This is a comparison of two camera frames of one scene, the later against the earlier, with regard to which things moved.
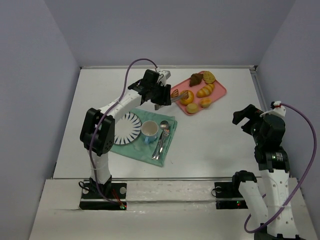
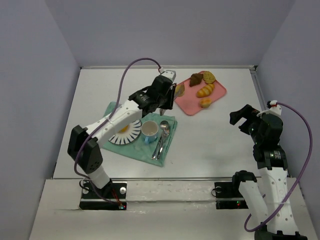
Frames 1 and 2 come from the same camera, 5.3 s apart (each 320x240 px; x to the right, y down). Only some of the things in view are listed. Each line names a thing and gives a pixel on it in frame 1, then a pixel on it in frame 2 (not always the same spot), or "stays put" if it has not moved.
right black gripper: (247, 117) stays put
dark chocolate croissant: (195, 79) stays put
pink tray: (191, 99) stays put
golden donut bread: (187, 100) → (124, 129)
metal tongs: (174, 97) → (162, 111)
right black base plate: (228, 196) stays put
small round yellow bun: (192, 108) → (179, 90)
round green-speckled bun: (208, 77) stays put
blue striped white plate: (127, 128) stays put
